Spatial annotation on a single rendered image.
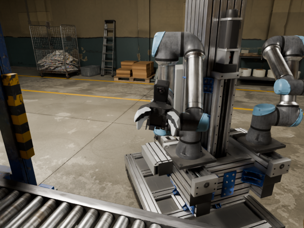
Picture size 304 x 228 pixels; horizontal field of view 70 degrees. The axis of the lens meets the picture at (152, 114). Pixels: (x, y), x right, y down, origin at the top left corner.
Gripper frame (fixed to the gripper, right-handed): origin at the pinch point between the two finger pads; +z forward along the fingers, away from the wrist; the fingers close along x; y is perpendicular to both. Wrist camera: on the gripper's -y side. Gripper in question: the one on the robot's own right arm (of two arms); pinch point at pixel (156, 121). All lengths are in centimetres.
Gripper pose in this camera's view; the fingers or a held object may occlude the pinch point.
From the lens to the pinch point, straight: 57.9
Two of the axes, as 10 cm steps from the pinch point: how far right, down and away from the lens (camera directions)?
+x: -9.8, -1.7, 0.6
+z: -1.2, 3.5, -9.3
